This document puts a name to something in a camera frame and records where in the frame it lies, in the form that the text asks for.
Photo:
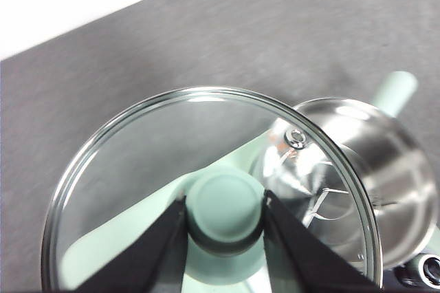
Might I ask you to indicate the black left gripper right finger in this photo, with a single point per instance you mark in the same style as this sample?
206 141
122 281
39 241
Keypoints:
302 258

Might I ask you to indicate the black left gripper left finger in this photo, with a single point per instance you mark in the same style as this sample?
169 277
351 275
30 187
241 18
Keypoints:
151 262

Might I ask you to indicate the glass lid with green knob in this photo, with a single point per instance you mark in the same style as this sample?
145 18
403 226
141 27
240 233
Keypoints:
223 203

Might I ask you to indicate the mint green steamer pot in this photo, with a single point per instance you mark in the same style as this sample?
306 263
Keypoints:
395 155

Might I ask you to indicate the mint green griddle cover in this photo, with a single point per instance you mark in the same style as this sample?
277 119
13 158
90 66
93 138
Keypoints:
113 238

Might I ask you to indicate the steel steaming rack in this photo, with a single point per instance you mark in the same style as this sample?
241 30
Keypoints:
318 203

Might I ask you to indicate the mint green breakfast maker base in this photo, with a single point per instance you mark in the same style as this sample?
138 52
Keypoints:
220 274

